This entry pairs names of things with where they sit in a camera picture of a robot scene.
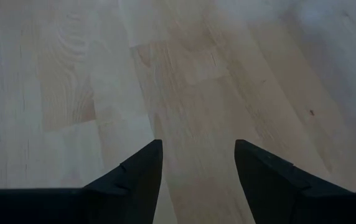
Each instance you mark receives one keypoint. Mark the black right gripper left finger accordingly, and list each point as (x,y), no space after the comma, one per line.
(128,199)

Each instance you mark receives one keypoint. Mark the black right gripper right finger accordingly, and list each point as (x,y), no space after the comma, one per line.
(277,193)

